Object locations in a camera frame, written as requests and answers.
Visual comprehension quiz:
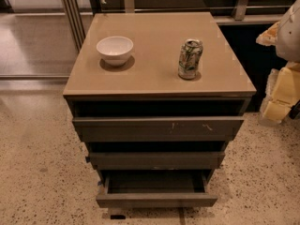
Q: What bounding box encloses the grey bottom drawer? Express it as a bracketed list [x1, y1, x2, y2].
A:
[97, 170, 218, 208]

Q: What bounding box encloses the grey drawer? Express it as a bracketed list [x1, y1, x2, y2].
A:
[89, 152, 225, 170]
[73, 116, 244, 143]
[97, 170, 218, 208]

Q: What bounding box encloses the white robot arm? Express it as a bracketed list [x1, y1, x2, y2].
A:
[256, 0, 300, 126]

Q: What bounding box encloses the grey drawer cabinet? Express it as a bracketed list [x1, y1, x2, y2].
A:
[62, 11, 258, 210]

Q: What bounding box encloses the grey top drawer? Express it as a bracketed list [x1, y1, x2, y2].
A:
[73, 116, 244, 143]

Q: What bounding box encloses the grey middle drawer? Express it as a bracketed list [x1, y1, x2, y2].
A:
[89, 152, 225, 170]

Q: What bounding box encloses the green white drink can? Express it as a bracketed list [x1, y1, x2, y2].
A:
[178, 39, 203, 80]

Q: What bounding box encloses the white ceramic bowl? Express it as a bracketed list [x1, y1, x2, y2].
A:
[97, 36, 133, 67]

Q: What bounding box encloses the black tape floor marker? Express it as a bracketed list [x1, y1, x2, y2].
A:
[110, 215, 126, 219]

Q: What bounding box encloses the metal shelf bracket right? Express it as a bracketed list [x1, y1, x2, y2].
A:
[232, 0, 249, 21]

